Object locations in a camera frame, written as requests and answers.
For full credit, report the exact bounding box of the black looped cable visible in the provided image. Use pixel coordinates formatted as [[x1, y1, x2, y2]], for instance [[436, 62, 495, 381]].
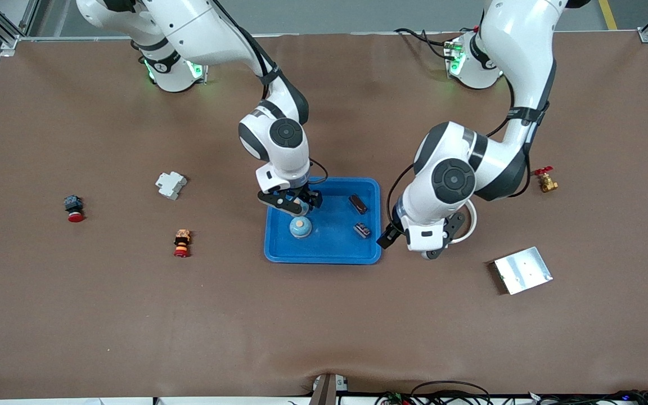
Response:
[[411, 381, 491, 405]]

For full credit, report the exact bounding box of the white curved plastic bracket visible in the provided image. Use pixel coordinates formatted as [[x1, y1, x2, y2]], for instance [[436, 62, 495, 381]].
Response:
[[449, 200, 478, 245]]

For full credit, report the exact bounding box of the red button orange yellow body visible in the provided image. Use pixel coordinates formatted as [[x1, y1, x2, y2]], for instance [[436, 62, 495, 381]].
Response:
[[173, 228, 192, 259]]

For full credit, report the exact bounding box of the black cable bundle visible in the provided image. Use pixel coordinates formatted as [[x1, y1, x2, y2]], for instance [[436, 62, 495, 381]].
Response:
[[526, 389, 648, 405]]

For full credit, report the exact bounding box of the white circuit breaker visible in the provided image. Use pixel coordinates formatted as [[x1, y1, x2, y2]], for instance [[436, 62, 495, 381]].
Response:
[[155, 171, 188, 201]]

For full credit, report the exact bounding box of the blue plastic tray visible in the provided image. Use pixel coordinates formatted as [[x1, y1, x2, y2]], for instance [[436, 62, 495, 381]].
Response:
[[264, 177, 382, 265]]

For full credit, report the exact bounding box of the brass valve red handle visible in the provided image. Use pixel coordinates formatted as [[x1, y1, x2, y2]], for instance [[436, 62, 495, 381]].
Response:
[[534, 166, 559, 194]]

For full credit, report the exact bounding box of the black left arm base cable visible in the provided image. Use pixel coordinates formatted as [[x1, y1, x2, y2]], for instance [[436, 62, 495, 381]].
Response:
[[394, 27, 457, 60]]

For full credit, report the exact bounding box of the red mushroom button black body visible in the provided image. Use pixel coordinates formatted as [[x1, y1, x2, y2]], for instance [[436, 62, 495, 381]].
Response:
[[64, 195, 85, 223]]

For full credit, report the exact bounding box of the brown paper table cover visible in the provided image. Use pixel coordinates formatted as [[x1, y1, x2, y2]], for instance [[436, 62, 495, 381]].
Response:
[[0, 31, 648, 401]]

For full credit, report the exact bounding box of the silver metal plate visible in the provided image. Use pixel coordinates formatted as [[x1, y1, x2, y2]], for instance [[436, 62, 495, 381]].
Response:
[[493, 246, 554, 295]]

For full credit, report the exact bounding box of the coloured wire bundle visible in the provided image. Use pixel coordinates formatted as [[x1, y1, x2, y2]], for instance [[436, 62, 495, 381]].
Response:
[[375, 391, 415, 405]]

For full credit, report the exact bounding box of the metal clamp bracket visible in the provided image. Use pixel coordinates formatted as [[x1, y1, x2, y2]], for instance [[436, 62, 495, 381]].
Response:
[[310, 373, 350, 405]]

